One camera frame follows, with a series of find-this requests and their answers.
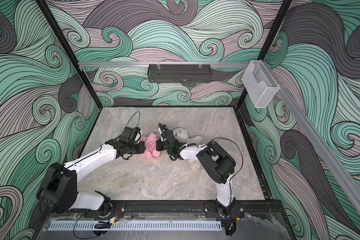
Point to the pink knitted bear sweater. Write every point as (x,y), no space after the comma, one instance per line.
(150,144)

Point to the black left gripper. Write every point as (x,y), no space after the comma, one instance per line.
(141,148)

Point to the black perforated wall tray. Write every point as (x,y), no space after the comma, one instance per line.
(179,74)

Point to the black enclosure corner post right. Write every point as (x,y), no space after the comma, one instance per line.
(274,30)

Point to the aluminium rail right wall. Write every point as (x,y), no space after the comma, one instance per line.
(345,180)

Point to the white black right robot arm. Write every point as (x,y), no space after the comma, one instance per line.
(216,161)

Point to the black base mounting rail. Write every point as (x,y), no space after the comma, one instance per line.
(204,208)

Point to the black enclosure corner post left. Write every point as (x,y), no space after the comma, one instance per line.
(66,47)

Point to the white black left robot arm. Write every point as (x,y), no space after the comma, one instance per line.
(59,187)

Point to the black enclosure corner post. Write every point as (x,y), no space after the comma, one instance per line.
(274,30)
(66,47)

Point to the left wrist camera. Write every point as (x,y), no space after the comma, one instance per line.
(131,135)

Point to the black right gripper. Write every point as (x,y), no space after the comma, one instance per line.
(158,143)

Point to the white plush teddy bear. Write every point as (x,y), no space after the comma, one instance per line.
(182,135)

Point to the aluminium rail wall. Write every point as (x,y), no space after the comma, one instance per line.
(345,180)
(125,64)

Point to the clear plastic wall bin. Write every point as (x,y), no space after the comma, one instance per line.
(260,83)

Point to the white slotted cable duct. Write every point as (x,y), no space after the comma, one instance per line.
(138,226)

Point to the aluminium rail back wall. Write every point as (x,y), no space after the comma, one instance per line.
(125,64)

